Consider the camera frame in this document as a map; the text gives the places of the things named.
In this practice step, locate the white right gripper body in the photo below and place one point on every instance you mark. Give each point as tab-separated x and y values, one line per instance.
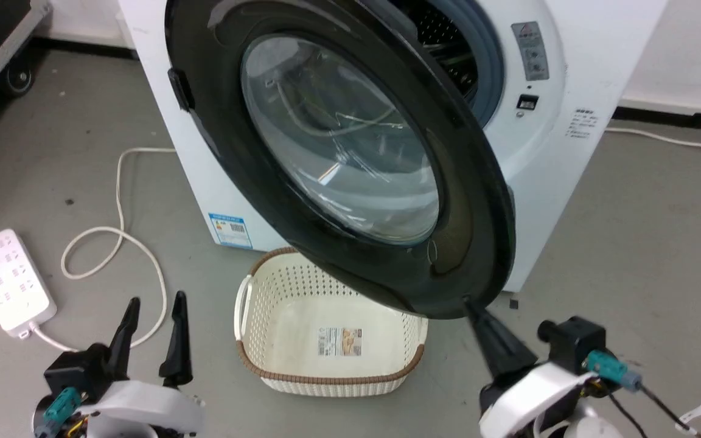
539	389

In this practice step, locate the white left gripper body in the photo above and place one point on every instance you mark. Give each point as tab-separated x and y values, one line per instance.
156	407

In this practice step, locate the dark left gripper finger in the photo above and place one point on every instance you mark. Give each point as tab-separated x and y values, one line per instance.
122	340
177	347

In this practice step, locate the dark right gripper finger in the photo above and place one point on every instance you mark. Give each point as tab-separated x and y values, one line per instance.
496	344

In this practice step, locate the black round washing machine door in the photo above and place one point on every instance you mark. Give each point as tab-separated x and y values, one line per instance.
216	152

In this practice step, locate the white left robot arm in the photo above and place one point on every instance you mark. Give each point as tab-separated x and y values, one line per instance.
100	431

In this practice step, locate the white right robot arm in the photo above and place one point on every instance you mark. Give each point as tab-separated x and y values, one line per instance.
594	427

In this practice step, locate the grey-blue rubber door gasket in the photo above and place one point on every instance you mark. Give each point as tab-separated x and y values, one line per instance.
491	61

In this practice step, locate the white front-load washing machine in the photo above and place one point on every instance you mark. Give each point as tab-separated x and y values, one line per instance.
600	61

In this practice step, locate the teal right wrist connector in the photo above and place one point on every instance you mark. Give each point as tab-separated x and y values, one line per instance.
612	368

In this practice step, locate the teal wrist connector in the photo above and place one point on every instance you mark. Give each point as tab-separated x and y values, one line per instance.
58	412
612	368

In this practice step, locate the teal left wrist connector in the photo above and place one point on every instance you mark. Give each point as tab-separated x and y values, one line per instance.
58	412

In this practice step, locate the white laundry basket brown rim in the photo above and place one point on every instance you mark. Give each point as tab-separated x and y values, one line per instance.
289	347

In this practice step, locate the white power strip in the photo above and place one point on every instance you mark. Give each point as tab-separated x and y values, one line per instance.
10	280

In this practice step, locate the blue energy label sticker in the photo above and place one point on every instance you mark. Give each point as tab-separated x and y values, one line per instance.
230	230

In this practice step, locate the printed basket product sticker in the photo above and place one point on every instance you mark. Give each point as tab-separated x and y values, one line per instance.
339	341

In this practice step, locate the black caster wheel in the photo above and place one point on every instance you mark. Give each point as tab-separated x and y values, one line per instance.
19	79

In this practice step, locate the grey warning sticker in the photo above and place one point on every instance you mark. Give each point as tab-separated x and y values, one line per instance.
530	52

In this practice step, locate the perforated steel washer drum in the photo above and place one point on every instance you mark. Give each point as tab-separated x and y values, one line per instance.
445	42

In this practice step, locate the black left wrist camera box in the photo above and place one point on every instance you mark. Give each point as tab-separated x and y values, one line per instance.
73	371

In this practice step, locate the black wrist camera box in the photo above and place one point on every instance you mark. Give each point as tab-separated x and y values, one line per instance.
575	340
73	371

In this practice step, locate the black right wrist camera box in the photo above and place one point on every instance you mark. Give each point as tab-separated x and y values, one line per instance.
575	340

